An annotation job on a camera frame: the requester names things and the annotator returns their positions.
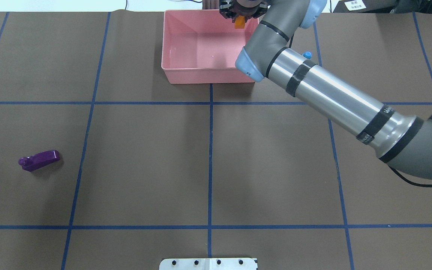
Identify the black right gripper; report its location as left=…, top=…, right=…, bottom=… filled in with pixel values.
left=219, top=0, right=269, bottom=19

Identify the orange block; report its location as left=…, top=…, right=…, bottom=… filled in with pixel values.
left=233, top=15, right=246, bottom=29

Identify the purple block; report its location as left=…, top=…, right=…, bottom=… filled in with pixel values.
left=18, top=149, right=61, bottom=172

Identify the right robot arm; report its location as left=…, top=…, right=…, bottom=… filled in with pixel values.
left=219, top=0, right=432, bottom=180

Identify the pink plastic box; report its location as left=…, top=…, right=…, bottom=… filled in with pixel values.
left=161, top=10, right=259, bottom=84

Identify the dark box with label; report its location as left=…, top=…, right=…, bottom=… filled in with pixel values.
left=332, top=0, right=398, bottom=14

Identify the small blue block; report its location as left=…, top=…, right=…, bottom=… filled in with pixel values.
left=302, top=51, right=312, bottom=59

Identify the aluminium frame post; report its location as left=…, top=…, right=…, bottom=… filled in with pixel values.
left=202, top=0, right=220, bottom=10

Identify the white metal base plate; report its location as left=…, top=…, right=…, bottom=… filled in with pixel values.
left=159, top=258, right=258, bottom=270

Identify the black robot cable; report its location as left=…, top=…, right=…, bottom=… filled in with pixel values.
left=388, top=166, right=432, bottom=188

